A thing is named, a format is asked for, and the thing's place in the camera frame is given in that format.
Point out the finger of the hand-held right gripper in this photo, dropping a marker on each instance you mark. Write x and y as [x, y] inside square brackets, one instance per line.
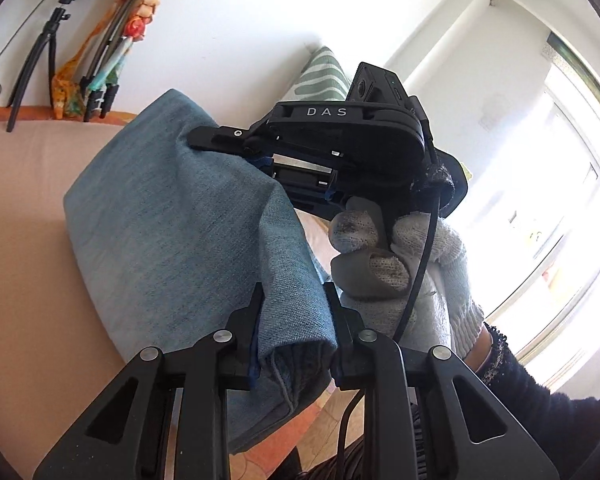
[305, 185]
[220, 137]

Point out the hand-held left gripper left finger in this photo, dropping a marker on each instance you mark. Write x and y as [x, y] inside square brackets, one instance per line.
[247, 327]

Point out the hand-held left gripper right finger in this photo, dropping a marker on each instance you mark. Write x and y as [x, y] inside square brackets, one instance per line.
[341, 332]

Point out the blue denim pants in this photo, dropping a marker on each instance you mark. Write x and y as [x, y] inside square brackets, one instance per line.
[180, 240]

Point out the person's right forearm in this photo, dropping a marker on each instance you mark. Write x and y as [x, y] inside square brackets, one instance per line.
[530, 400]

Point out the person's right hand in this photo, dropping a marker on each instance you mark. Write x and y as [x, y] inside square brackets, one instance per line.
[360, 270]

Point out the green striped pillow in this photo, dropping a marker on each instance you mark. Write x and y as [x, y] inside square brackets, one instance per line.
[320, 80]

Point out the orange printed blanket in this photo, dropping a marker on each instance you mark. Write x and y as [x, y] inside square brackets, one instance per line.
[305, 435]

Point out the folded black stands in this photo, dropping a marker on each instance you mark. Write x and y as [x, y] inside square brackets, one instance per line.
[100, 95]

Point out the black tripod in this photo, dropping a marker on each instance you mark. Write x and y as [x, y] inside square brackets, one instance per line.
[50, 55]

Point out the window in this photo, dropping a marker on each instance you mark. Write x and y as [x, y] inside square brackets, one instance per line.
[575, 210]

